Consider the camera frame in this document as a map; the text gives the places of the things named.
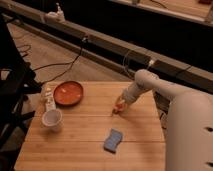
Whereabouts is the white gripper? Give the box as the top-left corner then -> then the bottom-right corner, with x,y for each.
115,83 -> 142,113

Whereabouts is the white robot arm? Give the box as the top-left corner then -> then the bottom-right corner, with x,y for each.
114,69 -> 213,171

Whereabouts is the blue sponge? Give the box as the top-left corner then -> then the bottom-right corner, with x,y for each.
103,129 -> 123,153

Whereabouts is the long metal beam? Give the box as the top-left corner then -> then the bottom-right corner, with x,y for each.
0,0 -> 213,94

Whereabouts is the orange-red plate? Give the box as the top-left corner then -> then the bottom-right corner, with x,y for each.
53,81 -> 84,106

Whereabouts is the white cup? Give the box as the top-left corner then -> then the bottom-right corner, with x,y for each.
42,109 -> 62,132

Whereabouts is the white bottle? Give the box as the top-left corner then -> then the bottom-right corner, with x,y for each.
42,88 -> 56,111

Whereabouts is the black stand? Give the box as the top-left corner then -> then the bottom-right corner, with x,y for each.
0,13 -> 41,148

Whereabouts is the white object on beam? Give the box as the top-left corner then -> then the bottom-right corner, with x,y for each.
45,4 -> 65,22

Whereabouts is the black floor cable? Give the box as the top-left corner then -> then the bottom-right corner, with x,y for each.
16,36 -> 88,84

